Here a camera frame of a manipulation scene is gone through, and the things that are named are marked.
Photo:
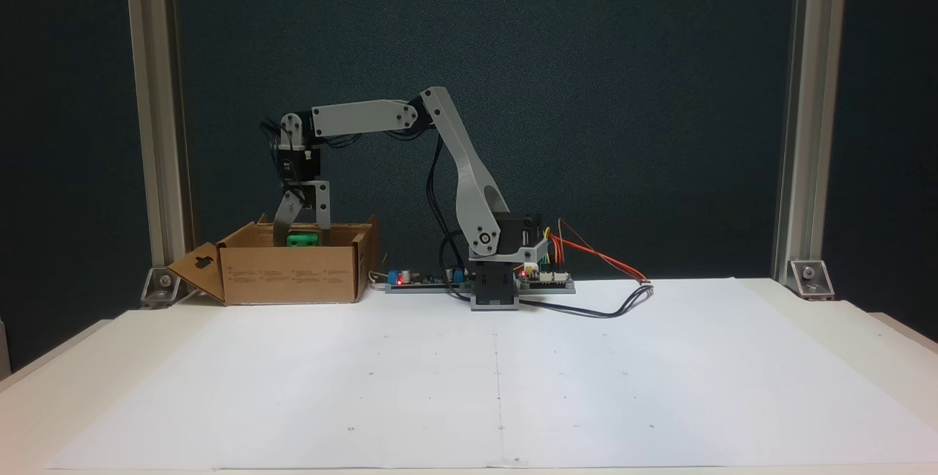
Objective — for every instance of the blue circuit board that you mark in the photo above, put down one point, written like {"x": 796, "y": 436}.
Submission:
{"x": 410, "y": 281}

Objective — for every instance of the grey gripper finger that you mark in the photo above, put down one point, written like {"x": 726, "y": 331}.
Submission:
{"x": 286, "y": 222}
{"x": 324, "y": 229}

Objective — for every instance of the green dice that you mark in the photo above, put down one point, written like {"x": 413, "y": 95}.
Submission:
{"x": 302, "y": 240}

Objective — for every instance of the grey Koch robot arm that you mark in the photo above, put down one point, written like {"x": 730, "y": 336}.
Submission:
{"x": 469, "y": 182}

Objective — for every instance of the aluminium frame post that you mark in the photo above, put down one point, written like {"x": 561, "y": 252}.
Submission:
{"x": 806, "y": 94}
{"x": 157, "y": 94}

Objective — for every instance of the brown cardboard box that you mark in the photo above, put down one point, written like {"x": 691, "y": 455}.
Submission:
{"x": 293, "y": 273}

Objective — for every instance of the metal corner bracket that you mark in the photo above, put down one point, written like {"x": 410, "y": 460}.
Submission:
{"x": 165, "y": 286}
{"x": 810, "y": 277}

